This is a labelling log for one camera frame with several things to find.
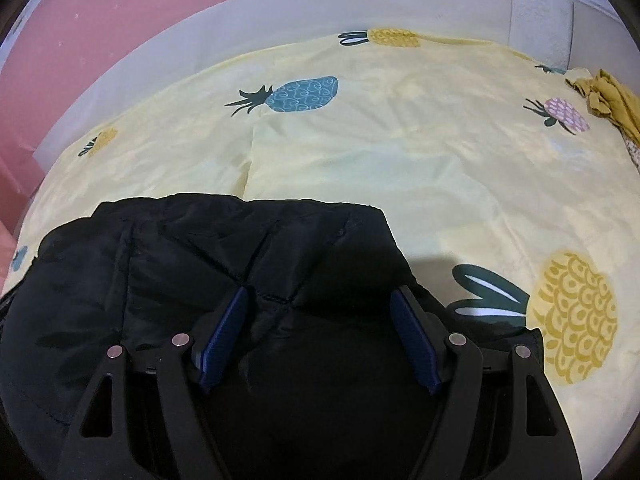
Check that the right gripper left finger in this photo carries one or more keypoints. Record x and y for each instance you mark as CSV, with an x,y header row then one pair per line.
x,y
143,414

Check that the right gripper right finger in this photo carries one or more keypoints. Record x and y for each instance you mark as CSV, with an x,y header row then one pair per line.
x,y
496,415

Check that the black puffer jacket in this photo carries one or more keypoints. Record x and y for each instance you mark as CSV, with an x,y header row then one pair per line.
x,y
319,386

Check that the yellow pineapple bed sheet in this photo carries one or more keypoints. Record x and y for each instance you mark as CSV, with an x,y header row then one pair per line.
x,y
499,186

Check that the white floral pillow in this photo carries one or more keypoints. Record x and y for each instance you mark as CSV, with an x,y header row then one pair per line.
x,y
634,152

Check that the mustard yellow cloth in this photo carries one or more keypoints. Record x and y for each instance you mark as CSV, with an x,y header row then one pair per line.
x,y
607,98

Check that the white bed headboard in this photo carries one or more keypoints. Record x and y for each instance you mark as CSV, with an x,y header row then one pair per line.
x,y
601,41

